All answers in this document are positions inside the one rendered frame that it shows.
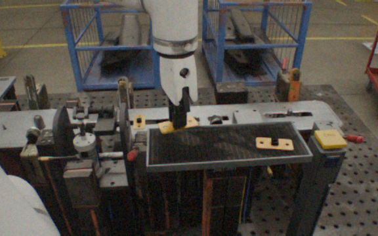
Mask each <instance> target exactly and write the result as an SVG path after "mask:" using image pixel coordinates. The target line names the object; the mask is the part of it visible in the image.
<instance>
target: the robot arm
mask: <svg viewBox="0 0 378 236"><path fill-rule="evenodd" d="M90 1H105V2H109V3H113V4H116V5H120V6H122V7H128V8H130V9H135V10H139V11H140V12H144V13H146V14H149V15H150V18H151V20H152V34H153V44H154V49H155V50H156V53H157V55H159V70H160V80H161V85H162V88H163V90H164V91H165V93H167V99H168V104H169V106H168V108H169V121H170V122H173V128H178V127H183V126H186V125H187V113H188V112H190V103H189V98H190V99H191V101H193V102H197V100H198V84H197V72H196V62H195V57H194V55H193V54H195V52H196V49H197V47H198V0H90ZM188 97H189V98H188ZM0 236H60V234H59V232H58V230H57V228H56V226H55V224H54V222H53V221H52V219H51V217H50V216H49V213H48V212H47V210H46V208H45V206H44V204H43V203H42V201H41V199H40V197H39V195H38V194H37V192H36V190H34V188H33V187H32V186H31V185H30V184H29V183H27V182H26V181H25V180H23V179H21V178H18V177H15V176H11V175H6V173H5V172H4V170H3V169H2V168H1V167H0Z"/></svg>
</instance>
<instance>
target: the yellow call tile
mask: <svg viewBox="0 0 378 236"><path fill-rule="evenodd" d="M314 135H315V137H316V138H317V139H318V141H319V143H320V145H321V146H322V147H323V148H324V149H335V148H345V147H346V146H347V143H346V142H345V140H344V139H343V138H342V136H341V135H340V134H339V132H338V131H337V130H316V131H314Z"/></svg>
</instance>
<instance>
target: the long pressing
mask: <svg viewBox="0 0 378 236"><path fill-rule="evenodd" d="M239 109H257V110H258V111H259V113H260V115H261V117H262V120H263V122H277V121H293V122H294V125H295V126H296V127H297V130H298V131H299V133H301V132H311V131H312V126H313V124H314V121H317V120H330V119H331V120H333V121H335V123H336V124H337V126H338V127H339V129H340V130H341V129H342V128H343V123H342V122H341V121H340V118H339V117H338V116H337V114H336V113H335V112H334V111H333V110H332V109H331V108H330V106H329V105H328V104H326V103H325V102H321V101H307V102H279V103H265V104H236V105H221V106H192V107H190V112H188V113H187V116H192V117H198V119H199V123H200V125H210V121H209V120H208V118H209V117H211V116H213V115H216V114H219V115H221V116H227V117H228V119H229V120H228V121H223V122H224V125H225V124H232V114H233V111H234V110H239ZM288 109H292V110H293V113H300V112H310V113H311V114H312V116H303V117H295V116H287V115H286V113H287V110H288ZM72 110H73V109H68V117H69V119H70V123H77V122H78V120H73V119H72ZM56 111H57V109H42V110H28V111H2V112H0V151H9V150H21V149H23V148H24V146H25V144H26V142H27V141H28V139H27V138H26V133H27V130H28V129H29V128H31V127H34V128H35V125H34V123H33V117H34V116H35V115H40V116H42V118H43V120H44V123H45V128H44V129H53V119H54V116H55V113H56ZM128 112H129V121H134V115H142V114H145V121H150V120H164V119H169V108H148V109H128ZM274 113H282V114H284V115H285V117H277V119H267V118H266V117H265V114H274ZM292 115H294V114H292ZM97 119H98V114H97V113H96V114H90V117H89V119H85V120H81V121H84V123H96V121H97ZM3 125H4V126H5V128H6V130H3ZM148 128H158V124H156V125H145V127H144V129H133V125H131V134H132V139H133V141H134V142H135V134H136V133H137V131H142V130H147V129H148ZM42 130H43V129H41V130H40V133H41V132H42Z"/></svg>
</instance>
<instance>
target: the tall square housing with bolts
mask: <svg viewBox="0 0 378 236"><path fill-rule="evenodd" d="M238 123H263V120H262V117H261V115H260V113H259V111H258V110H257V109H239V110H234V111H233V114H232V124H238ZM256 169H257V166H256V165H255V167H249V172H248V176H247V177H245V184H244V187H243V196H242V202H241V212H240V220H239V224H242V223H243V224H244V223H247V222H248V221H251V218H250V212H251V206H252V204H253V196H254V192H255V183H254V181H255V173H256Z"/></svg>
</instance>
